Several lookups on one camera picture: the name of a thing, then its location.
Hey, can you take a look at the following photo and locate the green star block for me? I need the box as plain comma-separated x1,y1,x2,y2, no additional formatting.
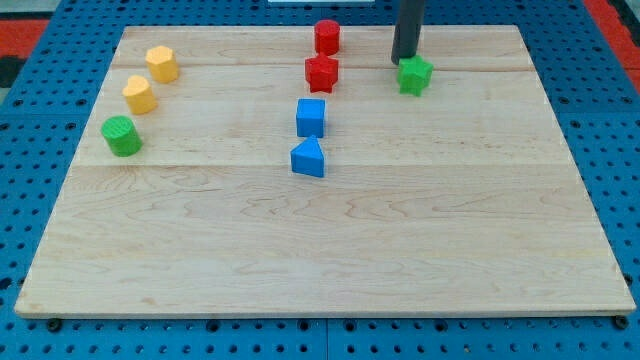
397,55,434,97

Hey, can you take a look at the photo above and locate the red star block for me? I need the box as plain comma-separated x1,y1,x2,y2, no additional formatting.
305,53,339,93

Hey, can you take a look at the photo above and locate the blue triangle block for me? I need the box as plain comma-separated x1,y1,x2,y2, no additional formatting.
290,135,325,178

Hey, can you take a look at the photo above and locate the blue cube block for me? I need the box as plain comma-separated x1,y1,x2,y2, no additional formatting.
296,98,326,138

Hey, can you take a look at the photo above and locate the light wooden board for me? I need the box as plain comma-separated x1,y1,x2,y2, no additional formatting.
15,25,636,319

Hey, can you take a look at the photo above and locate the red cylinder block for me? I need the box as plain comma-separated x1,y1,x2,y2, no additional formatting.
314,19,341,55

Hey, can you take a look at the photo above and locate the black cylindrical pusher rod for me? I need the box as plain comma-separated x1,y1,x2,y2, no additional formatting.
391,0,426,65

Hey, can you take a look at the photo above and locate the yellow heart block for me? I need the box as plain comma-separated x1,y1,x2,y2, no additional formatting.
122,75,158,115

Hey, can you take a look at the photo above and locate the yellow hexagon block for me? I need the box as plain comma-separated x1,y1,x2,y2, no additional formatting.
145,46,179,83

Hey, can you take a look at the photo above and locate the green cylinder block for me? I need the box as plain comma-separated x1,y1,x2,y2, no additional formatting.
101,115,143,157

